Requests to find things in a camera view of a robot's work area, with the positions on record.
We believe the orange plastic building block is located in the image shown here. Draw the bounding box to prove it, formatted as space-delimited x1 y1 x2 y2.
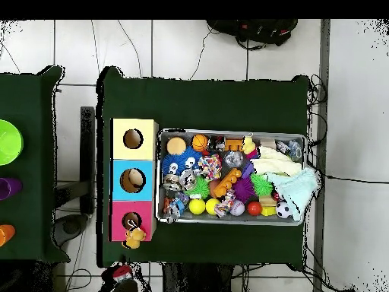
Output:
211 167 243 198

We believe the lime green bowl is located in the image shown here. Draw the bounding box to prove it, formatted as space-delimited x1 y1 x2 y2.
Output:
0 119 24 167

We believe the orange cup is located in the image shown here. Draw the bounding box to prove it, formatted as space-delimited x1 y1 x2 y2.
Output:
0 224 16 247

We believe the brown plush bear toy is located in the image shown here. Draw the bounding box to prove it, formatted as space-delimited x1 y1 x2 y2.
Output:
121 226 147 250

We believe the blue fuzzy monster toy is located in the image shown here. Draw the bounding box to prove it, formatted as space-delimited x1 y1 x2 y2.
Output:
161 146 204 177

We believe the dark green table cloth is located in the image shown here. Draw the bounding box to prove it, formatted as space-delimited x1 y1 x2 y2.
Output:
0 65 71 264
96 65 311 268

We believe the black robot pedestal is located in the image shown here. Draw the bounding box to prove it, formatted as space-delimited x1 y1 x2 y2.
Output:
162 262 233 292

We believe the black cable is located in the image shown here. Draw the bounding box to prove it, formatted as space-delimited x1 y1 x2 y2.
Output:
306 160 389 185

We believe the green spiky ball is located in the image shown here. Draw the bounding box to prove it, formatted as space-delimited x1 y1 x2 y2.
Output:
184 176 211 200

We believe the wooden box with three holes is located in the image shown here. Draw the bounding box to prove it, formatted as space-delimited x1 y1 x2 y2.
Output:
108 118 160 243

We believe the orange toy basketball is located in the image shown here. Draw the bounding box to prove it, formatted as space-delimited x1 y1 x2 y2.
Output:
191 134 209 152

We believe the small soccer ball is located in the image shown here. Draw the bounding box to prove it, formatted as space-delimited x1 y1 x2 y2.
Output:
275 201 293 219

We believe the purple spiky ball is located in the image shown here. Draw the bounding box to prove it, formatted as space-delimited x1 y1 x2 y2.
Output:
232 176 256 204

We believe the purple cup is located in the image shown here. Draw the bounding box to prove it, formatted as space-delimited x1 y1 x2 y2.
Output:
0 177 24 201

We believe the tan round foam disc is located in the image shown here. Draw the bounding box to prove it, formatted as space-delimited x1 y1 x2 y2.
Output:
166 136 188 155

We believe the mint green waffle cloth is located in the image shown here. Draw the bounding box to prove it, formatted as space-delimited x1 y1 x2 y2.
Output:
264 167 319 221

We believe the cream waffle cloth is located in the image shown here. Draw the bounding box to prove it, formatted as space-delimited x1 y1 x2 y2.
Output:
250 145 303 177

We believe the shallow clear mesh bin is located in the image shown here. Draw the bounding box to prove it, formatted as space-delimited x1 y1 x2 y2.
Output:
156 129 306 227

